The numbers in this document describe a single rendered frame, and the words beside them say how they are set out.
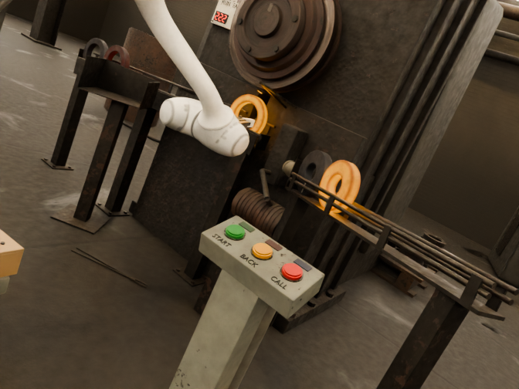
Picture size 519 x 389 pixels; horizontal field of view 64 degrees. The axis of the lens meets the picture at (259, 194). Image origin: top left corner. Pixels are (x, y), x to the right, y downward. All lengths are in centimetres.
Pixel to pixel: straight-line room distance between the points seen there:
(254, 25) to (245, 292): 113
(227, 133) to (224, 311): 52
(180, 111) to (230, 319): 66
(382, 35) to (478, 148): 595
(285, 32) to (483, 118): 621
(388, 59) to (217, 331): 119
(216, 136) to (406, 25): 87
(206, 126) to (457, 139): 665
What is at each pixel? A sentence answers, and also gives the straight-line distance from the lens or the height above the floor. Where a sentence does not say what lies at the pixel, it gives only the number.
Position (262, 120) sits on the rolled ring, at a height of 77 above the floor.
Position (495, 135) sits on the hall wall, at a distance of 757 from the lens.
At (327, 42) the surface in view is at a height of 113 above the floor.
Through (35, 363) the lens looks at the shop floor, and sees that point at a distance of 133.
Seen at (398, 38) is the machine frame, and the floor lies 124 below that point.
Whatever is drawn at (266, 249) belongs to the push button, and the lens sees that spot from 82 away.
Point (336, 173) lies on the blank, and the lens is 123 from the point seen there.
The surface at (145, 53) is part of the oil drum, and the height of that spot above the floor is 70.
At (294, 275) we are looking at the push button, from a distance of 79.
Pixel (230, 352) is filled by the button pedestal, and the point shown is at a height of 40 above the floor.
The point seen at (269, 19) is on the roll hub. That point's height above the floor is 112.
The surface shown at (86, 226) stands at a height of 1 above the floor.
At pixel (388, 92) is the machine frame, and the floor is 106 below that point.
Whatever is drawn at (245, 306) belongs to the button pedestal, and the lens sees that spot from 83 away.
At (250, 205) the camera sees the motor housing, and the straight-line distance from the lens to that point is 149.
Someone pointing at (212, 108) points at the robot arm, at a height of 78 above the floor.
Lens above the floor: 90
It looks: 14 degrees down
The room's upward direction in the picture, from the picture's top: 24 degrees clockwise
